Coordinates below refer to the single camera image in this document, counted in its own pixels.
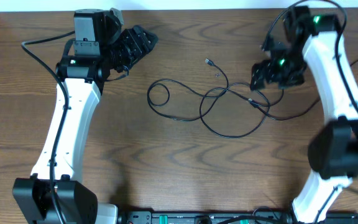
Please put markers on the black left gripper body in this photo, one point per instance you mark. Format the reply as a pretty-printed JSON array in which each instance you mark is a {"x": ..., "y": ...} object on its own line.
[{"x": 130, "y": 48}]

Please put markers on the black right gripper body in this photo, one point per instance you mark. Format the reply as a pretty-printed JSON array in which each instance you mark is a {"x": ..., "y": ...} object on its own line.
[{"x": 286, "y": 70}]

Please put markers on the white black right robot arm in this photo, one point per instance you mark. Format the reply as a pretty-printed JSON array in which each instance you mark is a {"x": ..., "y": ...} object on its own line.
[{"x": 316, "y": 42}]

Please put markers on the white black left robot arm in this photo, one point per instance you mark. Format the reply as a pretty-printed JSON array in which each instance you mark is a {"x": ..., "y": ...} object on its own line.
[{"x": 98, "y": 44}]

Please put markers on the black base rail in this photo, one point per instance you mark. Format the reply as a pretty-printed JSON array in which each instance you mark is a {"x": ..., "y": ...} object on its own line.
[{"x": 259, "y": 216}]

